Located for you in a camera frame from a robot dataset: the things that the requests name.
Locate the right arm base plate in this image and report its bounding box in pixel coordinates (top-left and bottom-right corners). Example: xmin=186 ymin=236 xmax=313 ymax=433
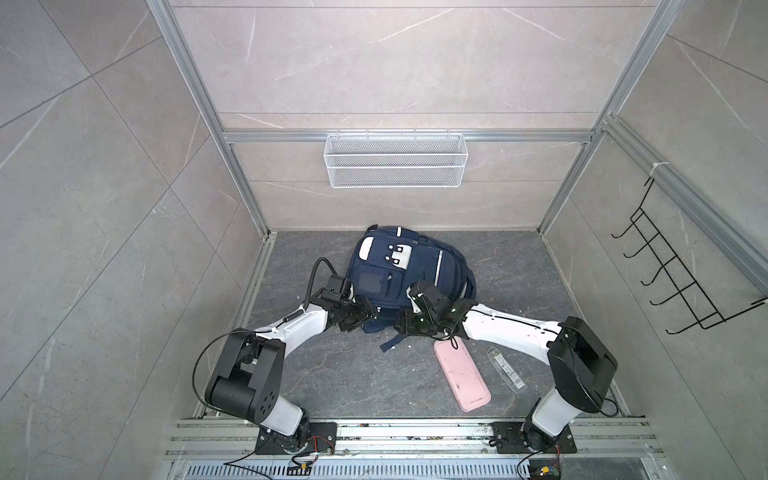
xmin=489 ymin=421 xmax=577 ymax=454

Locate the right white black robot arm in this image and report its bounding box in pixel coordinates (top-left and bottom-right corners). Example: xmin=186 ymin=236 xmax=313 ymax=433
xmin=395 ymin=281 xmax=618 ymax=451

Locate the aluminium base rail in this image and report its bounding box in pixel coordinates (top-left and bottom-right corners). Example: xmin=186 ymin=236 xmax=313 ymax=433
xmin=160 ymin=417 xmax=675 ymax=479

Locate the pink pencil case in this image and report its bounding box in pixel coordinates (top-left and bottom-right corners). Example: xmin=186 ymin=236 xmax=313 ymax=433
xmin=433 ymin=338 xmax=492 ymax=413

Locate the clear plastic ruler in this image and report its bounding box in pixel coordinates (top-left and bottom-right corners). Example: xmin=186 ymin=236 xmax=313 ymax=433
xmin=487 ymin=347 xmax=527 ymax=394

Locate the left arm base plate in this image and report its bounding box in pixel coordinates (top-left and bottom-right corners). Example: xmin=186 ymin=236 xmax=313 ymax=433
xmin=255 ymin=422 xmax=338 ymax=455

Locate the navy blue student backpack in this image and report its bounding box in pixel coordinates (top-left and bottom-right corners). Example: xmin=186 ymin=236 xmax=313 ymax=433
xmin=347 ymin=225 xmax=476 ymax=334

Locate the black wire hook rack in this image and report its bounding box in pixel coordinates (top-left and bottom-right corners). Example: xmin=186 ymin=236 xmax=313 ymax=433
xmin=611 ymin=178 xmax=767 ymax=336

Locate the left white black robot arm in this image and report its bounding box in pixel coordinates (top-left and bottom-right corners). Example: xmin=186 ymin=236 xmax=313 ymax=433
xmin=191 ymin=257 xmax=378 ymax=453

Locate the white wire mesh basket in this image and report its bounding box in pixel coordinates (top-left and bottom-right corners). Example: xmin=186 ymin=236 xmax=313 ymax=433
xmin=323 ymin=133 xmax=469 ymax=189

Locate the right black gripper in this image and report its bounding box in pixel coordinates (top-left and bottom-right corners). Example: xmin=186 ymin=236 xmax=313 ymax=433
xmin=390 ymin=309 xmax=439 ymax=336

